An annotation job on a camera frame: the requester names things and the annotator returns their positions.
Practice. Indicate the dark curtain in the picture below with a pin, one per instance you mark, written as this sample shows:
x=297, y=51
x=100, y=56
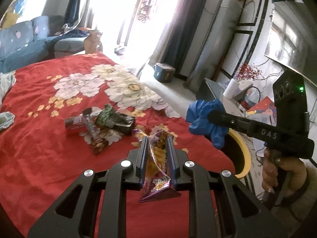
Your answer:
x=176, y=38

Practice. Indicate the dark chocolate bar wrapper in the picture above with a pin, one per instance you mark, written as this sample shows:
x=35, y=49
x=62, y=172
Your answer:
x=98, y=143

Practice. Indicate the red berry decoration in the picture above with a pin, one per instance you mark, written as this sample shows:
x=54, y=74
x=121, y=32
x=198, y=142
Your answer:
x=247, y=72

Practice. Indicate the fuzzy beige sleeve forearm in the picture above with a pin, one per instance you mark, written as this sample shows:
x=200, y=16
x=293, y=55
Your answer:
x=300, y=207

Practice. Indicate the wall television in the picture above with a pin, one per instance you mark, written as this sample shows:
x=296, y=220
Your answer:
x=292, y=38

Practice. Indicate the right hand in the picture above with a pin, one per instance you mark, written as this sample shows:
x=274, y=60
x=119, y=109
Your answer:
x=290, y=164

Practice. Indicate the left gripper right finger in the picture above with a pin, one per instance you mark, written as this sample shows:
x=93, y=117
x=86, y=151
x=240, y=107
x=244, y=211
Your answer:
x=219, y=203

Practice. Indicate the purple snack bag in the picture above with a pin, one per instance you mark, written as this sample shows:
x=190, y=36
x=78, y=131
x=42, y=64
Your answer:
x=157, y=183

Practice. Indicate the light grey cloth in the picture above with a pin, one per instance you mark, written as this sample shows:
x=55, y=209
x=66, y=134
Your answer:
x=8, y=80

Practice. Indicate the yellow rim trash bin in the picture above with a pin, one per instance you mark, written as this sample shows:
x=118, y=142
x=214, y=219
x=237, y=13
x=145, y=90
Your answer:
x=243, y=154

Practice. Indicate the red colourful box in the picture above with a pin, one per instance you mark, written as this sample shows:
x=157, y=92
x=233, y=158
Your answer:
x=264, y=112

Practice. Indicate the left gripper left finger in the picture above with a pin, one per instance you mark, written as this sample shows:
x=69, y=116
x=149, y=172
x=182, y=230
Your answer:
x=95, y=196

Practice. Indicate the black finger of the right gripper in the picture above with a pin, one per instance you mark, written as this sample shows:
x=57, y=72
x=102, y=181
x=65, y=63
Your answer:
x=224, y=119

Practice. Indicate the blue glove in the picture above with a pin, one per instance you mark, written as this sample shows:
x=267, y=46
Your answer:
x=197, y=117

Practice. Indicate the glass tv cabinet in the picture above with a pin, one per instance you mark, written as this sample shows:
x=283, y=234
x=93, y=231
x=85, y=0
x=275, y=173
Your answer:
x=210, y=90

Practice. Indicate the brown paper bag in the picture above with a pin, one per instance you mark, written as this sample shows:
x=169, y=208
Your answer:
x=93, y=44

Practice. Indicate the red silver snack wrapper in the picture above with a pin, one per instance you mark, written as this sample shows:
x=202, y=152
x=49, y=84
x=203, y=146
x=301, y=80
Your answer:
x=74, y=125

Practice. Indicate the blue sofa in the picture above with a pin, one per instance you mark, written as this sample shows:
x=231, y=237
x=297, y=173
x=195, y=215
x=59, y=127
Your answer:
x=35, y=40

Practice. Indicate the white paper roll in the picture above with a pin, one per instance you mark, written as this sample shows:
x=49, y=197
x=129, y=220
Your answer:
x=232, y=89

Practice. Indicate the grey standing air conditioner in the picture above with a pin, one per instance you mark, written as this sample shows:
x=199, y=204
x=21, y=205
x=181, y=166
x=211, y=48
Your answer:
x=216, y=44

